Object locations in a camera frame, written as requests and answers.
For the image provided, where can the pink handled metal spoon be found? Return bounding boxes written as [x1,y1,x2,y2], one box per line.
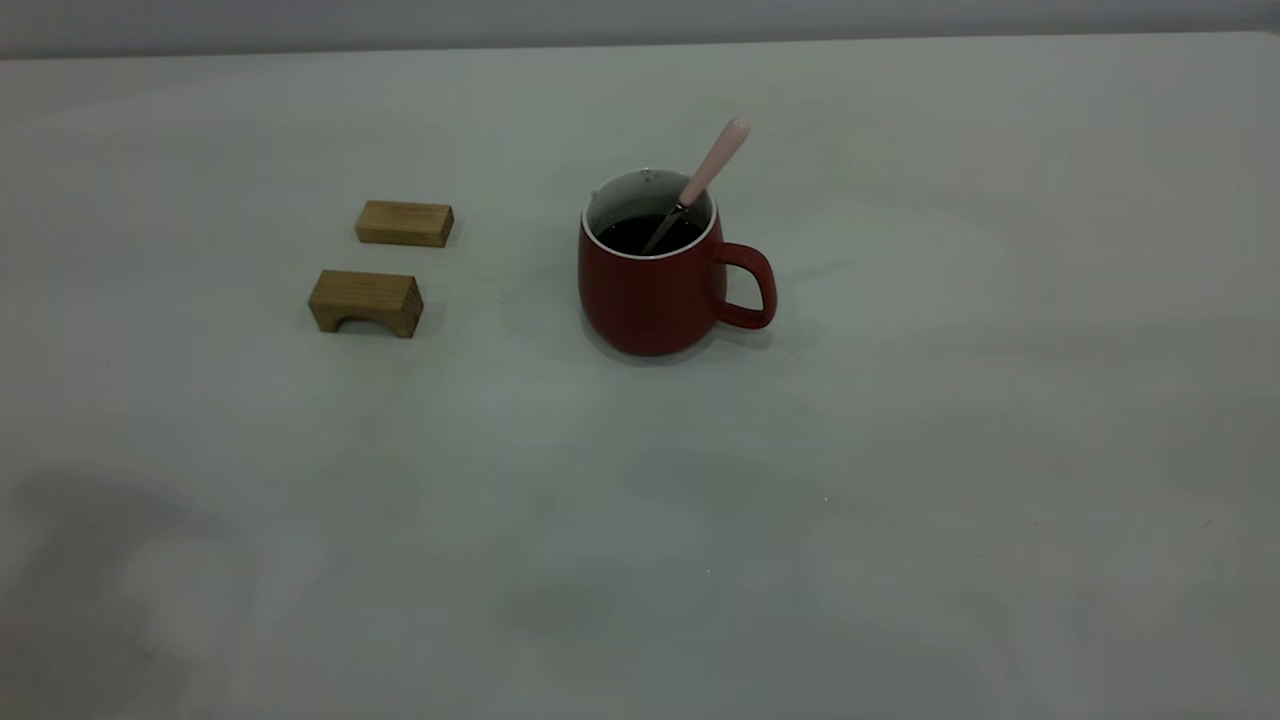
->
[642,117,752,256]

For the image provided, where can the red ceramic mug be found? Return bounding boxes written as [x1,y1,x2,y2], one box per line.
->
[577,168,778,358]

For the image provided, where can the black coffee liquid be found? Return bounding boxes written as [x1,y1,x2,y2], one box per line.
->
[598,213,705,257]

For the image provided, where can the flat wooden block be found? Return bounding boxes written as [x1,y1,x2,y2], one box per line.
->
[355,200,455,249]

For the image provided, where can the arched wooden block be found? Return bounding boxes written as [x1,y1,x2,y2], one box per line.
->
[307,269,425,340]

